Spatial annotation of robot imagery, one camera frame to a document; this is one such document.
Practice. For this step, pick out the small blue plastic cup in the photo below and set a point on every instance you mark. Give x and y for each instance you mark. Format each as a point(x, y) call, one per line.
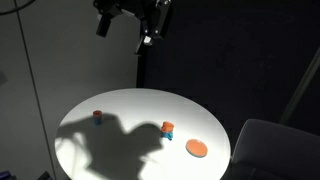
point(97, 121)

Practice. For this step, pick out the black vertical stand post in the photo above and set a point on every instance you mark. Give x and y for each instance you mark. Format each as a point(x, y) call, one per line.
point(141, 71)

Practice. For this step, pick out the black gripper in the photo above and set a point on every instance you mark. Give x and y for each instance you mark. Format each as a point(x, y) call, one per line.
point(148, 7)

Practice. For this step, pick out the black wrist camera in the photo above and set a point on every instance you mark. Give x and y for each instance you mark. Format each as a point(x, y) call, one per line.
point(105, 21)

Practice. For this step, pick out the Franka Panda robot arm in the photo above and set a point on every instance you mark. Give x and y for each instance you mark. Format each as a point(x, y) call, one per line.
point(128, 5)

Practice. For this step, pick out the blue plastic mug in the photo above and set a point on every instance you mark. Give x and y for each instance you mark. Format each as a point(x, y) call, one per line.
point(167, 135)

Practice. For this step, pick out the grey upholstered chair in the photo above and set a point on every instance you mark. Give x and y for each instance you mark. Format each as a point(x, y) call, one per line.
point(276, 150)

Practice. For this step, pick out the grey slanted metal pole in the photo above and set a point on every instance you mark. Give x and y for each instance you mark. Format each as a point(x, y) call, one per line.
point(300, 88)

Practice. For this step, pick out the orange plastic plate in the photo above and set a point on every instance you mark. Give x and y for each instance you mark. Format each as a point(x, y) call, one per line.
point(196, 147)

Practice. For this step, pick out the small dark floor object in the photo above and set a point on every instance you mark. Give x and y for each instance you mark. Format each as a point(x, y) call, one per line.
point(45, 176)

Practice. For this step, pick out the orange plastic mug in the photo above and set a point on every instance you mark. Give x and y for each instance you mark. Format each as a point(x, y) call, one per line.
point(167, 126)

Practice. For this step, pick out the purple object at floor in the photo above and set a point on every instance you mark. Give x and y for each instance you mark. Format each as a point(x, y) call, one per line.
point(6, 175)

